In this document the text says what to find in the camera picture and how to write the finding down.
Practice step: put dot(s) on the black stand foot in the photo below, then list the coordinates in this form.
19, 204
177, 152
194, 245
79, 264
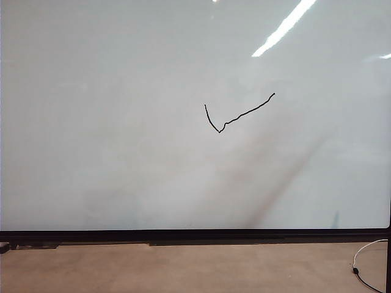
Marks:
3, 247

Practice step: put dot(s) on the whiteboard with black frame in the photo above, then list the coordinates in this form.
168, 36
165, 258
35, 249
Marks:
122, 91

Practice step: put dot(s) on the black whiteboard stand post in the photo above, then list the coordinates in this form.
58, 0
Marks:
390, 265

